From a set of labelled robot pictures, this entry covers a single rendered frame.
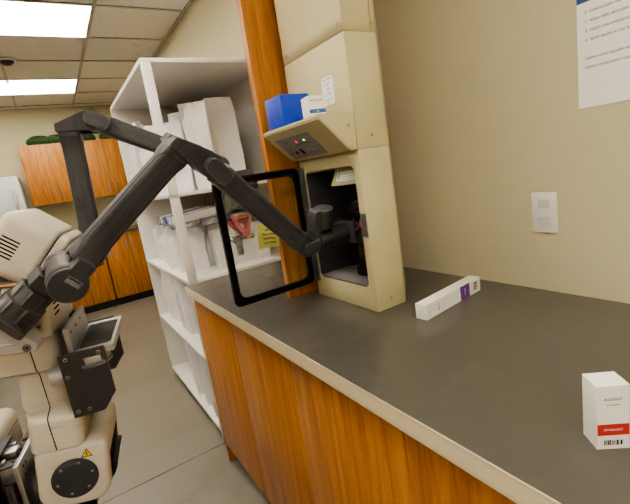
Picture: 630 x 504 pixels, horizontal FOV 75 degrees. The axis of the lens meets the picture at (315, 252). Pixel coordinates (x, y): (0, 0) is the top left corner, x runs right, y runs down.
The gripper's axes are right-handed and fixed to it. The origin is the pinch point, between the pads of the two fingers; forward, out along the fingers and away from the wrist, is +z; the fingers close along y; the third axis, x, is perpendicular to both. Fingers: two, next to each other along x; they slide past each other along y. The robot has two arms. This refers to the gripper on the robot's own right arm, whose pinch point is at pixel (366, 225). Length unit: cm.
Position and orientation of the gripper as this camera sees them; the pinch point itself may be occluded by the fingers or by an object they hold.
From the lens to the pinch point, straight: 134.4
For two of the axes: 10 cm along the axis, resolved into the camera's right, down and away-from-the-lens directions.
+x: 1.7, 9.6, 2.1
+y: -5.4, -0.9, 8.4
